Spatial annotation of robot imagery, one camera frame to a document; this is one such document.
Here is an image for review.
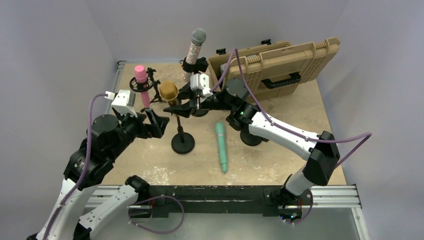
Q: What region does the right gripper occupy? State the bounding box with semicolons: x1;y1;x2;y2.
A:
164;80;235;117

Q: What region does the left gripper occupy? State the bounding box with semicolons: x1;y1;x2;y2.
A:
108;106;169;159

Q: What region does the gold microphone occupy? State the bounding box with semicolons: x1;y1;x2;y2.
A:
158;81;179;107

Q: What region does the black stand for glitter mic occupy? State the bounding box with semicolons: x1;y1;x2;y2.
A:
179;57;209;117

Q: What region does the black stand for gold mic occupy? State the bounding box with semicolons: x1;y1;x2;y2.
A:
171;114;195;155

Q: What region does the teal microphone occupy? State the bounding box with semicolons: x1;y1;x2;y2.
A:
215;122;228;173

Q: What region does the glitter silver microphone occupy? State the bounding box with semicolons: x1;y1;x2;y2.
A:
181;28;207;82

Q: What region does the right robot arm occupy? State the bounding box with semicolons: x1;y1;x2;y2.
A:
164;78;340;206

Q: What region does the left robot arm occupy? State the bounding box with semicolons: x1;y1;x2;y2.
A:
28;109;170;240

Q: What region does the pink microphone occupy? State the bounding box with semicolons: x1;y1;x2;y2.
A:
134;65;150;109

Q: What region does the grey plastic case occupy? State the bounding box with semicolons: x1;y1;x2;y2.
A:
219;63;228;83

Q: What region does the tan plastic tool case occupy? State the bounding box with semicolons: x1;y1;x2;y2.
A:
207;37;341;112

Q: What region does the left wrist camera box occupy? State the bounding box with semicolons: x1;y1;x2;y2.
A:
111;89;137;117

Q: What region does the black tripod shock mount stand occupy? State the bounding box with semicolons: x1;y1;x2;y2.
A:
129;67;165;104

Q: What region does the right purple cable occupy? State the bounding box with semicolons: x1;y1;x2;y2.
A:
209;47;373;170

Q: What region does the black aluminium base frame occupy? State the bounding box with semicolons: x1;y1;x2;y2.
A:
81;60;362;220

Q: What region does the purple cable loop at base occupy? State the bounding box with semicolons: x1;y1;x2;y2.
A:
127;192;186;234

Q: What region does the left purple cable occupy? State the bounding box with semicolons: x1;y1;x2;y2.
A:
41;91;116;240

